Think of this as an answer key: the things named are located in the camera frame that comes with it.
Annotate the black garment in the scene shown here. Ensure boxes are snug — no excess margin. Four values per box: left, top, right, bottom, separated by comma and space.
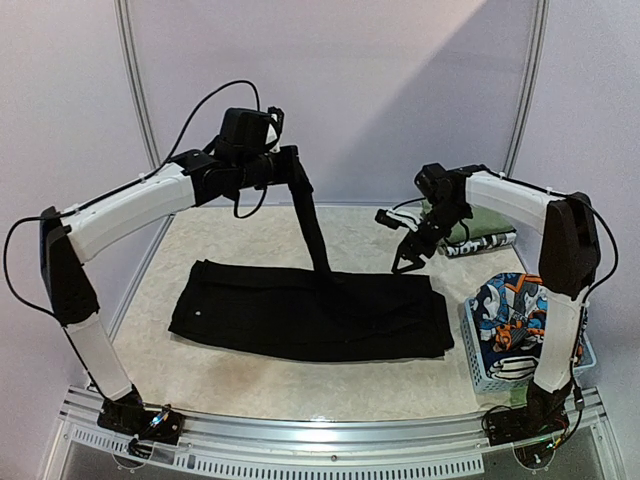
168, 162, 454, 363

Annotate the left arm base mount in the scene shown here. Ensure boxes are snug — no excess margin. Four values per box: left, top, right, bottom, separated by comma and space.
97, 388, 186, 445

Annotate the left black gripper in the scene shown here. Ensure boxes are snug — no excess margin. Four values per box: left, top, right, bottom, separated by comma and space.
236, 144, 300, 190

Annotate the folded green shirt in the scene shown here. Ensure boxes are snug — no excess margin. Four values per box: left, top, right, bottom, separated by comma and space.
447, 207, 515, 244

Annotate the right aluminium frame post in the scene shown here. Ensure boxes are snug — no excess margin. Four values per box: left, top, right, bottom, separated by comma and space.
503, 0, 549, 176

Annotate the aluminium frame post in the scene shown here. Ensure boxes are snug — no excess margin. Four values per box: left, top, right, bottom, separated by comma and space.
503, 0, 549, 176
113, 0, 177, 216

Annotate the light blue plastic basket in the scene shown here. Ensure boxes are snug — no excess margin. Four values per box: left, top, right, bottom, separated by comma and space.
464, 296, 599, 394

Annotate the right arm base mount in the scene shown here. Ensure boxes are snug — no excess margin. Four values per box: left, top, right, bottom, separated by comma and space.
481, 400, 581, 452

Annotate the folded black white shirt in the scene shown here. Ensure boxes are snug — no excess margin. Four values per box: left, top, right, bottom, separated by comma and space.
438, 231, 517, 258

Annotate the left aluminium frame post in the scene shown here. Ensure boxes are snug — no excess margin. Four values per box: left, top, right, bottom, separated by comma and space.
113, 0, 177, 216

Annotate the blue orange patterned cloth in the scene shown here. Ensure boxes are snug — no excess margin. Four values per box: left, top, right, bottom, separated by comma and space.
472, 272, 589, 371

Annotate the aluminium front rail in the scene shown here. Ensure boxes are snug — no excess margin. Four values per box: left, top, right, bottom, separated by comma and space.
44, 387, 626, 479

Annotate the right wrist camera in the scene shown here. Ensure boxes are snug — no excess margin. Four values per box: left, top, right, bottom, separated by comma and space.
414, 163, 452, 205

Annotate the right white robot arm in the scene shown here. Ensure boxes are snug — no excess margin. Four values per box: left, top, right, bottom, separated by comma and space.
375, 163, 601, 436

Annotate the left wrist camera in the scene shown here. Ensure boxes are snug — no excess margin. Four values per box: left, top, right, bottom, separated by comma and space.
216, 108, 272, 151

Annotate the white striped cloth in basket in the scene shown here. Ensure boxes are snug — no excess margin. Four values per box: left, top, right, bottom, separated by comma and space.
483, 351, 539, 382

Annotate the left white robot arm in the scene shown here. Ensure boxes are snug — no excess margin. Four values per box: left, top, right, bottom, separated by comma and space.
40, 107, 293, 434

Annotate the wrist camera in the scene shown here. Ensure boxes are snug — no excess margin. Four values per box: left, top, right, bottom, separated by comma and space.
414, 163, 452, 205
216, 108, 272, 151

